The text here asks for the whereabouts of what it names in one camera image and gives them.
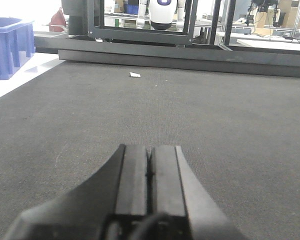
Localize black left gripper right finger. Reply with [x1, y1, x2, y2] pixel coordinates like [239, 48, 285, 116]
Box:
[150, 145, 247, 240]

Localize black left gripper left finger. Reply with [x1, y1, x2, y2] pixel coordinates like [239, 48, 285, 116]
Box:
[4, 144, 148, 240]

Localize dark grey table mat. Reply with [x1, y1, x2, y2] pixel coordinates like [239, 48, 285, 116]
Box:
[0, 62, 300, 240]

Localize white paper scrap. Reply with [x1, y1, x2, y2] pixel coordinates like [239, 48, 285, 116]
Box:
[129, 72, 141, 78]

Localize white humanoid robot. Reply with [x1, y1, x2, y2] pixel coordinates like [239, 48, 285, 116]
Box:
[136, 0, 186, 32]

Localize red backpack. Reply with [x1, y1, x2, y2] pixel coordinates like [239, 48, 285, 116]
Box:
[48, 7, 67, 32]

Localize white workbench table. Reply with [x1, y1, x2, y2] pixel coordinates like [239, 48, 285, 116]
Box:
[236, 39, 300, 51]

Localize blue plastic crate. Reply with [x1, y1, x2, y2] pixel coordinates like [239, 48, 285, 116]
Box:
[0, 17, 36, 80]

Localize person in black clothes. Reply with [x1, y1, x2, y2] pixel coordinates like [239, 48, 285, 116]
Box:
[61, 0, 87, 36]

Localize black robot arms on stand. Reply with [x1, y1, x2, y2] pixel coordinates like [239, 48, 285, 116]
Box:
[245, 0, 280, 27]

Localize cardboard boxes on bench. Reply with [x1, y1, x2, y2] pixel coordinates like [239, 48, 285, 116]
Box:
[252, 0, 300, 36]

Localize black metal frame rack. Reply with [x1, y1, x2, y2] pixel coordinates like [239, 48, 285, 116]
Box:
[34, 0, 300, 78]

